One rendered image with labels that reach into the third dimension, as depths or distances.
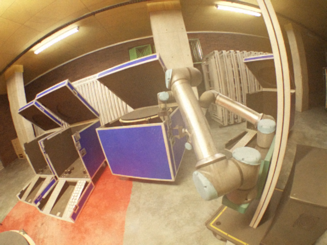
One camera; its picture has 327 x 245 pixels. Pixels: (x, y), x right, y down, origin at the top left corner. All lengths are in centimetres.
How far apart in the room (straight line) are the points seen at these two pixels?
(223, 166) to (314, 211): 54
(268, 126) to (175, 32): 248
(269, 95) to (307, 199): 333
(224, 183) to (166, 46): 260
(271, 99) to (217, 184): 342
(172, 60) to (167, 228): 269
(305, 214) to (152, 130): 150
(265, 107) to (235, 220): 322
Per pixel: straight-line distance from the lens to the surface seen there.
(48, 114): 329
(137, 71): 189
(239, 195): 75
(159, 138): 151
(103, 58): 520
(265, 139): 107
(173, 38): 290
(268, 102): 389
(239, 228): 116
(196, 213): 162
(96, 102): 393
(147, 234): 156
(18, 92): 491
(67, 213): 224
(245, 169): 64
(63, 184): 273
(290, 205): 76
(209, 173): 57
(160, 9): 317
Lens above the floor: 133
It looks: 15 degrees down
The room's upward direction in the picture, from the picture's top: 11 degrees counter-clockwise
